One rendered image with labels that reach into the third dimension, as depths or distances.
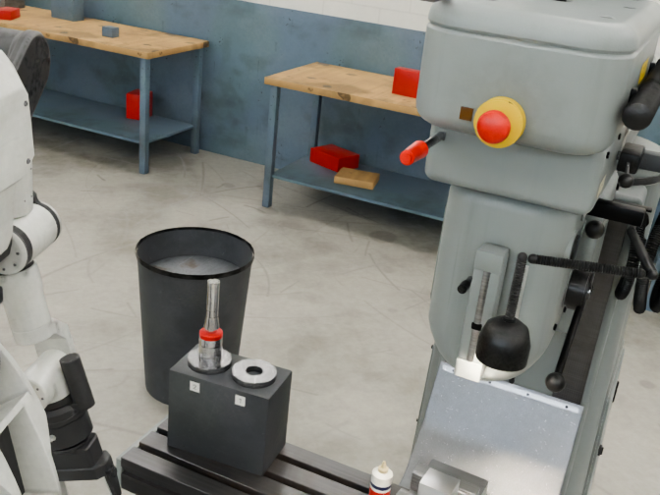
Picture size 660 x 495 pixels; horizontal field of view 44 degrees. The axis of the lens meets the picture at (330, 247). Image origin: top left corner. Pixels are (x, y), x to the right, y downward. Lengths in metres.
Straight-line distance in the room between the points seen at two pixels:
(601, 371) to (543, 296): 0.59
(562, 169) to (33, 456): 0.87
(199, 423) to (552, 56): 1.05
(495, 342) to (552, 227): 0.19
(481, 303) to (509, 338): 0.11
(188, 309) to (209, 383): 1.57
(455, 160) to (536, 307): 0.26
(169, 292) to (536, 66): 2.36
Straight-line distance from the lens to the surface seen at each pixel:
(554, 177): 1.14
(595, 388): 1.83
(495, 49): 1.03
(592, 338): 1.76
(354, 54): 5.94
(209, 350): 1.67
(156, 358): 3.41
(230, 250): 3.53
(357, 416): 3.51
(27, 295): 1.40
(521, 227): 1.21
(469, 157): 1.16
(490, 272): 1.20
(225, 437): 1.71
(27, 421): 1.31
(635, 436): 3.83
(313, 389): 3.65
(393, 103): 4.99
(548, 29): 1.02
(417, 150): 1.05
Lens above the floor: 1.99
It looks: 23 degrees down
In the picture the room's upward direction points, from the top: 6 degrees clockwise
